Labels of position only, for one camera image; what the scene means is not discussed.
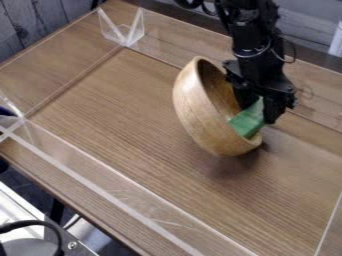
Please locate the grey metal mount plate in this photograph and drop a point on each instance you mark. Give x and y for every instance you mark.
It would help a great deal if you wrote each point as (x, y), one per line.
(39, 247)

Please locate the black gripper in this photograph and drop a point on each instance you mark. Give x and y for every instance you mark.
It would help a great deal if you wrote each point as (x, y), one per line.
(257, 76)

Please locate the clear acrylic front barrier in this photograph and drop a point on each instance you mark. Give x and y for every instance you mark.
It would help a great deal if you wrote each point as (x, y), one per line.
(123, 208)

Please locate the brown wooden bowl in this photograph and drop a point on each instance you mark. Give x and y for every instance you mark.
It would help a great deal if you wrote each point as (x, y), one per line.
(206, 107)

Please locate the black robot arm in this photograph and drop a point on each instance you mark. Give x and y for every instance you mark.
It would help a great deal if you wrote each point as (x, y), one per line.
(249, 21)

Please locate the white post at right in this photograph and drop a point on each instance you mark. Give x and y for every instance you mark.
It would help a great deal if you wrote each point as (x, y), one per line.
(336, 46)

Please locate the green rectangular block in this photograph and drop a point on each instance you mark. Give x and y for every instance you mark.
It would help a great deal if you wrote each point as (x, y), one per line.
(249, 121)

